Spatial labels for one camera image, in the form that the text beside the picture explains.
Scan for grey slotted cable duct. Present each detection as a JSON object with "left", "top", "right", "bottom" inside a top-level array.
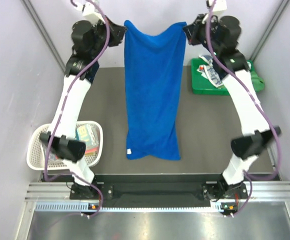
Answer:
[{"left": 35, "top": 202, "right": 235, "bottom": 213}]

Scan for green towel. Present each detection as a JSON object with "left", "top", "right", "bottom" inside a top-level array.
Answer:
[{"left": 250, "top": 71, "right": 265, "bottom": 93}]

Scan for colourful rabbit print towel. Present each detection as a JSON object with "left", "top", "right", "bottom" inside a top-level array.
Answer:
[{"left": 76, "top": 123, "right": 99, "bottom": 150}]

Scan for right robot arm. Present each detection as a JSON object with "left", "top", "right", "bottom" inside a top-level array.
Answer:
[{"left": 183, "top": 13, "right": 281, "bottom": 198}]

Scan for white blue patterned towel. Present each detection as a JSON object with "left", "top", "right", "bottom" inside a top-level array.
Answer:
[{"left": 196, "top": 55, "right": 224, "bottom": 89}]

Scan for white perforated plastic basket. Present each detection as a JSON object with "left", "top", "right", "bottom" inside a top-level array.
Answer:
[{"left": 26, "top": 120, "right": 104, "bottom": 171}]

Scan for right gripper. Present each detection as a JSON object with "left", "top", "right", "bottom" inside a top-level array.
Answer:
[{"left": 182, "top": 13, "right": 221, "bottom": 56}]

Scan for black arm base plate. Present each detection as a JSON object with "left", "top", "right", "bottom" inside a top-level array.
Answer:
[{"left": 69, "top": 182, "right": 247, "bottom": 201}]

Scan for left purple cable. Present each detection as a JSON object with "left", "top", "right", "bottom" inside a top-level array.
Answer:
[{"left": 43, "top": 0, "right": 111, "bottom": 218}]

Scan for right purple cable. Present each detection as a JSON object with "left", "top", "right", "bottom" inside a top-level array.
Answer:
[{"left": 206, "top": 0, "right": 283, "bottom": 218}]

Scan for folded towels in basket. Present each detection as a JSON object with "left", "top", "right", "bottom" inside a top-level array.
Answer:
[{"left": 48, "top": 146, "right": 100, "bottom": 166}]

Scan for purple cable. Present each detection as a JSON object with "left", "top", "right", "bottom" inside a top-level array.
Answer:
[
  {"left": 43, "top": 0, "right": 111, "bottom": 218},
  {"left": 206, "top": 0, "right": 283, "bottom": 218}
]

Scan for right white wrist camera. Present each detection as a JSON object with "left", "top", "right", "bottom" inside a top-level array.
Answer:
[{"left": 206, "top": 0, "right": 228, "bottom": 16}]

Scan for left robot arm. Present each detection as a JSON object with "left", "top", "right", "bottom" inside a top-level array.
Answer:
[{"left": 39, "top": 18, "right": 127, "bottom": 199}]

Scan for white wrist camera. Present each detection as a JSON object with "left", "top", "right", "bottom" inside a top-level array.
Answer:
[
  {"left": 82, "top": 2, "right": 104, "bottom": 24},
  {"left": 206, "top": 0, "right": 228, "bottom": 16}
]

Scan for green plastic tray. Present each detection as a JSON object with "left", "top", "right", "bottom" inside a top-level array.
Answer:
[{"left": 190, "top": 57, "right": 255, "bottom": 97}]

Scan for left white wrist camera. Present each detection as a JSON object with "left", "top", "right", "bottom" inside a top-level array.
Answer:
[{"left": 82, "top": 2, "right": 104, "bottom": 24}]

